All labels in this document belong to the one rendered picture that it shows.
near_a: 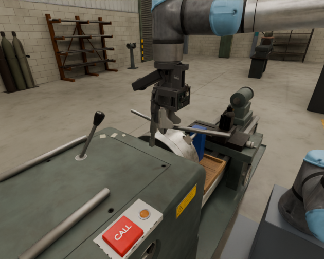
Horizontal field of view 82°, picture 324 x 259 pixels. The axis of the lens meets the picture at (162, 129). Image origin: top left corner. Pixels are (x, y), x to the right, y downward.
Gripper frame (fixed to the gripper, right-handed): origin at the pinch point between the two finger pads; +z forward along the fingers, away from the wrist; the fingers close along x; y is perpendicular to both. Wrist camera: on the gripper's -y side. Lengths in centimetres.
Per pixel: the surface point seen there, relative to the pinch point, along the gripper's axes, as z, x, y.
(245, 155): 44, 70, 14
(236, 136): 39, 81, 5
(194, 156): 21.3, 20.6, 2.2
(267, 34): -12, 879, -127
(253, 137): 44, 95, 13
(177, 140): 13.9, 17.0, -4.7
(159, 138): 12.2, 11.6, -10.1
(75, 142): 8.4, -13.0, -29.2
